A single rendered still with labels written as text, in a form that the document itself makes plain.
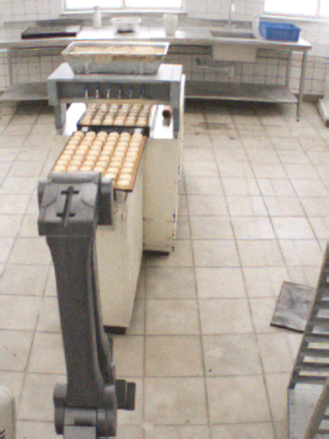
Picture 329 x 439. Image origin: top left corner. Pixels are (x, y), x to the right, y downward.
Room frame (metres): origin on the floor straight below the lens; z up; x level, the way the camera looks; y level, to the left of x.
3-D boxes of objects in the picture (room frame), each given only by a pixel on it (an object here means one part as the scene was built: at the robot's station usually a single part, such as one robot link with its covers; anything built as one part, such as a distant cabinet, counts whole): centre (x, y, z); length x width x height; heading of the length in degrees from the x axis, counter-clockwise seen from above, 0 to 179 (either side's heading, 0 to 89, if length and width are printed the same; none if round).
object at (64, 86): (2.76, 0.24, 1.01); 0.72 x 0.33 x 0.34; 86
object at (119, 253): (2.26, 0.28, 0.45); 0.70 x 0.34 x 0.90; 176
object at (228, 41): (5.43, 0.12, 0.61); 3.40 x 0.70 x 1.22; 91
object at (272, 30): (5.46, -1.30, 0.95); 0.40 x 0.30 x 0.14; 94
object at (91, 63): (2.76, 0.24, 1.25); 0.56 x 0.29 x 0.14; 86
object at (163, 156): (3.24, 0.21, 0.42); 1.28 x 0.72 x 0.84; 176
